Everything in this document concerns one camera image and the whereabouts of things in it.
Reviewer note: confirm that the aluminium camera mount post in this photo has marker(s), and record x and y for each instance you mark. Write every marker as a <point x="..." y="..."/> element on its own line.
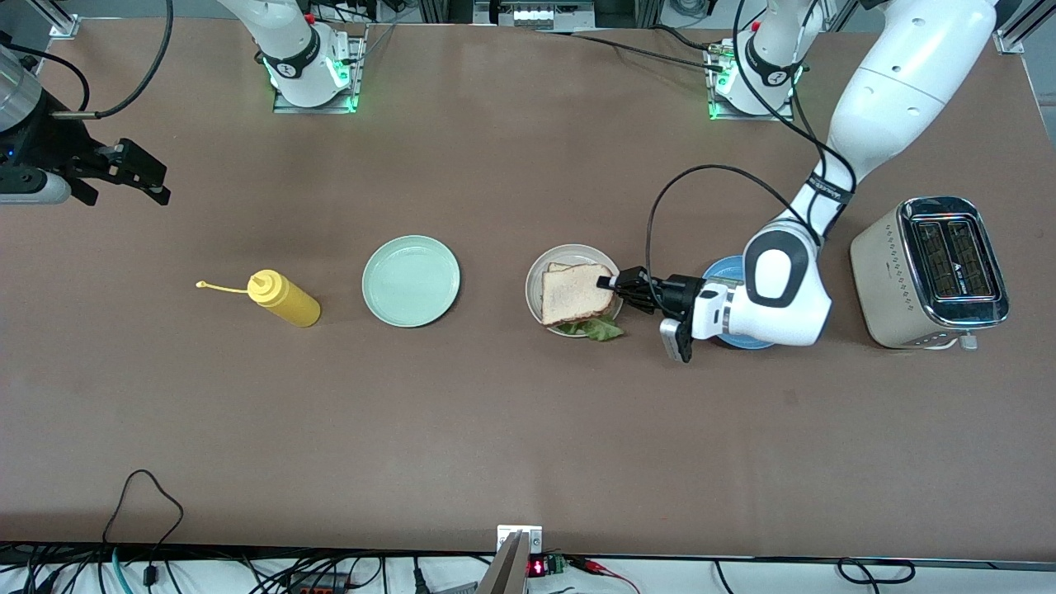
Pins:
<point x="513" y="561"/>

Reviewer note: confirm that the mint green plate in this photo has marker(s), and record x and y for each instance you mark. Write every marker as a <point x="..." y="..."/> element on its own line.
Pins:
<point x="411" y="280"/>

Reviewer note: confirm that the aluminium frame profile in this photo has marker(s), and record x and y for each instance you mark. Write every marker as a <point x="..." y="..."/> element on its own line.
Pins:
<point x="1019" y="33"/>
<point x="58" y="21"/>

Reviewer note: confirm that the brown bread slice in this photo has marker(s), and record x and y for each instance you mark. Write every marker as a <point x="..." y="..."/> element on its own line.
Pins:
<point x="561" y="267"/>
<point x="573" y="295"/>

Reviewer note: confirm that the yellow squeeze bottle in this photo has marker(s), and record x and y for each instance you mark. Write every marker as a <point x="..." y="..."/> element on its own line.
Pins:
<point x="289" y="301"/>

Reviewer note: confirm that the beige plate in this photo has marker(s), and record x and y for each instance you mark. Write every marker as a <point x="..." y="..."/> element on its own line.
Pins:
<point x="535" y="285"/>

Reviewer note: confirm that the beige chrome toaster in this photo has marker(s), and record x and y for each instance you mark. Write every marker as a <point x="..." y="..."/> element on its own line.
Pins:
<point x="887" y="280"/>

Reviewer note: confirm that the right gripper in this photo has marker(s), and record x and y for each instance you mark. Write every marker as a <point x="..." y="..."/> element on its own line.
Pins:
<point x="45" y="140"/>

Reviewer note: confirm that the grey box with white light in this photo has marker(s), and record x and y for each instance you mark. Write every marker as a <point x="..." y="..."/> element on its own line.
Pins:
<point x="536" y="15"/>

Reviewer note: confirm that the blue plate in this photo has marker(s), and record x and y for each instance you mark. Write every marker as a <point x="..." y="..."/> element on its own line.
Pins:
<point x="726" y="268"/>

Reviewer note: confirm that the red display electronics module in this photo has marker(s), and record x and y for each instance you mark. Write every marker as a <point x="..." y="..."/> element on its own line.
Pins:
<point x="546" y="567"/>

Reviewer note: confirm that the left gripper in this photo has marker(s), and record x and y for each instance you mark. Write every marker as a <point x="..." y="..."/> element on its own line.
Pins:
<point x="678" y="294"/>

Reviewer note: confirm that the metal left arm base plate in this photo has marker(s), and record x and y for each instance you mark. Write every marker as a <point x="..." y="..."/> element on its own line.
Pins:
<point x="718" y="111"/>

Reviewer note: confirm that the red and black clip lead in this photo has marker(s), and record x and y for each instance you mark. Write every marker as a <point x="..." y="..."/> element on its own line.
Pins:
<point x="606" y="571"/>

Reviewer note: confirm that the green lettuce leaf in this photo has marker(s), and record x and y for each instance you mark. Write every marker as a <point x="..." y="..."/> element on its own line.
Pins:
<point x="602" y="330"/>

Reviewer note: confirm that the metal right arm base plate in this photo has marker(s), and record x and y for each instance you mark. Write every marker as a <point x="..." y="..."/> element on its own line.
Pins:
<point x="356" y="74"/>

